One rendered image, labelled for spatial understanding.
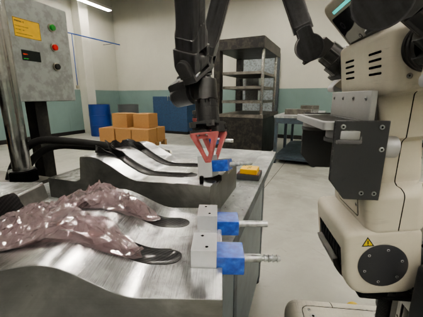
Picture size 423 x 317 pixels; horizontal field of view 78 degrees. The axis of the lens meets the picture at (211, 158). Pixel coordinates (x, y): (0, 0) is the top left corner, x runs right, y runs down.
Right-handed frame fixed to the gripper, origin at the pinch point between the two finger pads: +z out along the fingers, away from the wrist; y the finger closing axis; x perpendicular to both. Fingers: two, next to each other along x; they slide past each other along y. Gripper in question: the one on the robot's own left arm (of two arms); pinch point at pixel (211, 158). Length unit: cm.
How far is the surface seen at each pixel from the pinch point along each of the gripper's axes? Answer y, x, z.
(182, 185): 6.6, -5.4, 5.5
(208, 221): 18.8, 5.1, 10.2
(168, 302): 35.4, 5.5, 14.9
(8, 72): 1, -68, -33
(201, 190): 6.4, -0.9, 6.8
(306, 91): -644, 40, -117
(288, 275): -101, 8, 82
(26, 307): 40.5, -11.4, 14.6
